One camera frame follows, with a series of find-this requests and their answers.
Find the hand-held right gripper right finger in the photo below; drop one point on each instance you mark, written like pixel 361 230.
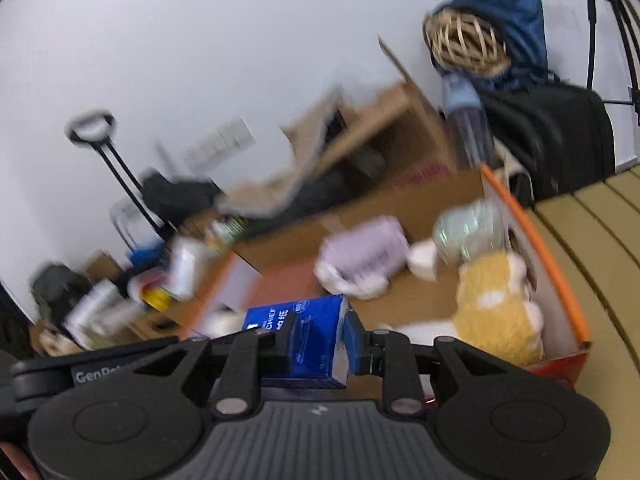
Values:
pixel 357 345

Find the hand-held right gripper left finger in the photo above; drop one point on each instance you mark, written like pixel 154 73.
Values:
pixel 265 347

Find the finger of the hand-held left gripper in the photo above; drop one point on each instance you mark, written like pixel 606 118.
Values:
pixel 95 372

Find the blue carton box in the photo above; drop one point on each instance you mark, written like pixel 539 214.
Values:
pixel 305 335

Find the purple fluffy plush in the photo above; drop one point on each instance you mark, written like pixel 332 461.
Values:
pixel 362 250

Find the yellow and white hamster plush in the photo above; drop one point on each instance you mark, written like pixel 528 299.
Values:
pixel 495 310

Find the iridescent sequin pouch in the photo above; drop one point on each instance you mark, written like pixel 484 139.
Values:
pixel 467 230

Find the red cardboard box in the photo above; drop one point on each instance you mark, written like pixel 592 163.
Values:
pixel 550 260

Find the white round soft object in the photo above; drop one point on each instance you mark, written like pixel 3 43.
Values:
pixel 424 260

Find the white plastic bottle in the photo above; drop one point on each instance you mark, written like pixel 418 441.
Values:
pixel 100 305

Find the small brown cardboard box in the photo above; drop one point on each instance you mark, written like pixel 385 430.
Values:
pixel 160 322

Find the dark cloth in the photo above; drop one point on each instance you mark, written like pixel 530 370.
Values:
pixel 57 290

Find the yellow small object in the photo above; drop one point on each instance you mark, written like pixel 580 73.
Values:
pixel 157 297

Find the white paper packet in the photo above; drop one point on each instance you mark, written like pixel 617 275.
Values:
pixel 187 267

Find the clear plastic container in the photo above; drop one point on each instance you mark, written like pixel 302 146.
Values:
pixel 132 222

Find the small black bag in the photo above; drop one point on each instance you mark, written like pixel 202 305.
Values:
pixel 180 195

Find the beige burlap bag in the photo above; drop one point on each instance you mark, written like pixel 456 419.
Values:
pixel 295 160

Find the brown open cardboard box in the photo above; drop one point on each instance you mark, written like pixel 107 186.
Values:
pixel 400 135

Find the blue water bottle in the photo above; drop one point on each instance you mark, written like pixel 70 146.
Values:
pixel 467 120

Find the large black bag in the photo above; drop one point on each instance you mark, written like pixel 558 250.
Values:
pixel 555 135

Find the woven wicker ball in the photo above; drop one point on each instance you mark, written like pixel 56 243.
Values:
pixel 467 42

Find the dark blue cloth bag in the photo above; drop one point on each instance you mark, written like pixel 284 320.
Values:
pixel 510 15

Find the white wall socket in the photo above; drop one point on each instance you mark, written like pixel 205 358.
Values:
pixel 220 142

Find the black camera tripod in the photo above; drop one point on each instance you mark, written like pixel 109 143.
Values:
pixel 615 35

